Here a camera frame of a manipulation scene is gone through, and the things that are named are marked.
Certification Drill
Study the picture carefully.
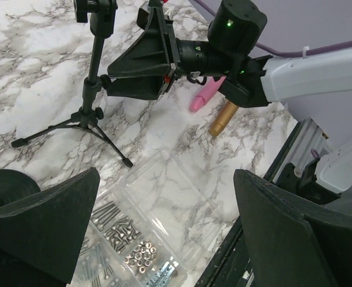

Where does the black round-base mic stand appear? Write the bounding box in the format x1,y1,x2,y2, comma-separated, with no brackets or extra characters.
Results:
0,169,41,207

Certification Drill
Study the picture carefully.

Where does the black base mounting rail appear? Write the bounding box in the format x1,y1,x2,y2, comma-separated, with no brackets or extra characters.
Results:
193,119,352,287

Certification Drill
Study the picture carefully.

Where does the clear plastic screw box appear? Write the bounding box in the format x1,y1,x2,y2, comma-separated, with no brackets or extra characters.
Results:
71,149,227,286

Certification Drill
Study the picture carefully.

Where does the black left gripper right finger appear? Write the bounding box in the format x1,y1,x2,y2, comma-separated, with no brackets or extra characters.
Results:
233,169,352,286

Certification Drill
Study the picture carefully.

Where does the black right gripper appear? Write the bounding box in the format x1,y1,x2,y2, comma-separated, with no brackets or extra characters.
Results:
100,1,180,100

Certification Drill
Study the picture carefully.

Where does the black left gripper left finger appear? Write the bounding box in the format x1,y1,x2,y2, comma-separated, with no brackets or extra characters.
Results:
0,168,100,286

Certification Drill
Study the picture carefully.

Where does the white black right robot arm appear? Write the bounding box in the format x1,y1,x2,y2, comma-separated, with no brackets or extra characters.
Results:
101,1,352,108

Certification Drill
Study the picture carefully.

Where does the pink microphone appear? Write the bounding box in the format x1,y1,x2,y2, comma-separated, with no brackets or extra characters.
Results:
189,77,226,113

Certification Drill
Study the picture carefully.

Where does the black tripod shock-mount stand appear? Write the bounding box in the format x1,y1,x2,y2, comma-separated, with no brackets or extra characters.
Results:
11,0,133,168

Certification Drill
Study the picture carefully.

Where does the gold microphone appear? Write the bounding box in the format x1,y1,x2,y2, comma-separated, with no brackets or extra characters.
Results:
209,101,239,137

